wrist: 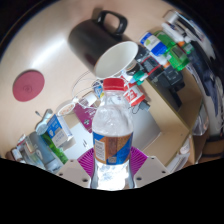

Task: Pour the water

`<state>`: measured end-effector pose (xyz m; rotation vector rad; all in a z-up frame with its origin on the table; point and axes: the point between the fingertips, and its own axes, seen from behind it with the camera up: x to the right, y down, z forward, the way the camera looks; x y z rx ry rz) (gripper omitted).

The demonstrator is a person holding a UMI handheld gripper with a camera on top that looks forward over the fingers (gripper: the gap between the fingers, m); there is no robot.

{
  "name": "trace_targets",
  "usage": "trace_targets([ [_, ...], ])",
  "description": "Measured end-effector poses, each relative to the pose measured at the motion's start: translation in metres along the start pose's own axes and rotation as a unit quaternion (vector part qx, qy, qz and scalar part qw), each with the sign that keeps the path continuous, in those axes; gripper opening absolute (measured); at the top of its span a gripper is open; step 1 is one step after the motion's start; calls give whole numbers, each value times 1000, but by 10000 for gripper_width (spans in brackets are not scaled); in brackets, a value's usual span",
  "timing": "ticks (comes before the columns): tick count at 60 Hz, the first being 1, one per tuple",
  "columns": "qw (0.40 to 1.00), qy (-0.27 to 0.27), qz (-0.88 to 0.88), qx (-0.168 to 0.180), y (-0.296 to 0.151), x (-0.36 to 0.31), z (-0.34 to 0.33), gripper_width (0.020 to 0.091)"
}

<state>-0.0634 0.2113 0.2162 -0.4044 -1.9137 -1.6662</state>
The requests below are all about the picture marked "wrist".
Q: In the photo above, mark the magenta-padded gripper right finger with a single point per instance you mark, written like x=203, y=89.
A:
x=138, y=161

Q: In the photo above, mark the clear red-capped water bottle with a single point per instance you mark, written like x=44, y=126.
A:
x=112, y=133

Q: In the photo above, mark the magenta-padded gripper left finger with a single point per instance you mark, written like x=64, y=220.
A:
x=85, y=161

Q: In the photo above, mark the green plastic bottle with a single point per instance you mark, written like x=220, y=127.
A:
x=175, y=55

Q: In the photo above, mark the white bottle blue label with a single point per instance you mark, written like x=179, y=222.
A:
x=152, y=43

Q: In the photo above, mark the magenta pouch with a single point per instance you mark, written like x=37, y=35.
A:
x=85, y=116

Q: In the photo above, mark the light blue hairbrush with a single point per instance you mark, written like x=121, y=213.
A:
x=43, y=122

